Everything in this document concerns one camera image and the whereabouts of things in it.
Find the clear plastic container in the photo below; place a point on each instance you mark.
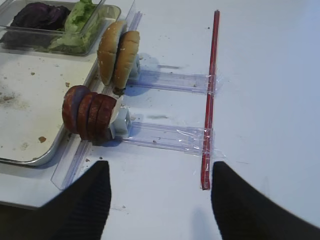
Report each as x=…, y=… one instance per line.
x=10, y=8

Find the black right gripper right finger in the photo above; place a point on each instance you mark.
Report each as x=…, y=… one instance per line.
x=243, y=213

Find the white pusher block lower right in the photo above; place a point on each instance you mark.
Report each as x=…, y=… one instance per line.
x=120, y=121

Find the sesame bun top front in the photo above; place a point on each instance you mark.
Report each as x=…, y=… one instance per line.
x=107, y=50

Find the metal baking tray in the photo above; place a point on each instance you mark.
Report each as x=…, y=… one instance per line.
x=37, y=68

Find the clear long rail right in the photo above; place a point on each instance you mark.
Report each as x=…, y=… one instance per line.
x=76, y=150

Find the purple cabbage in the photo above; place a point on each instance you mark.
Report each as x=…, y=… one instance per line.
x=36, y=15

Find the clear rail upper right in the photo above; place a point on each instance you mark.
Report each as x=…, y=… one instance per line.
x=191, y=83

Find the red plastic strip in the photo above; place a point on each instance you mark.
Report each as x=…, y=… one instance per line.
x=210, y=100

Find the bun half behind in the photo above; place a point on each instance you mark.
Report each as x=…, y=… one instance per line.
x=127, y=63

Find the green lettuce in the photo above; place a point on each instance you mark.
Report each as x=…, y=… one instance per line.
x=80, y=29

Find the front meat patty slice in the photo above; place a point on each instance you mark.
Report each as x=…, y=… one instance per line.
x=70, y=106

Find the clear rail lower right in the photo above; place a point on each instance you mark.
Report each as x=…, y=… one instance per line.
x=190, y=140

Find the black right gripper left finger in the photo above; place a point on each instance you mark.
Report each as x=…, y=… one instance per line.
x=79, y=212

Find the meat patty slice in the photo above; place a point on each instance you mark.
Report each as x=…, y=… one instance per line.
x=83, y=114
x=70, y=106
x=104, y=116
x=92, y=118

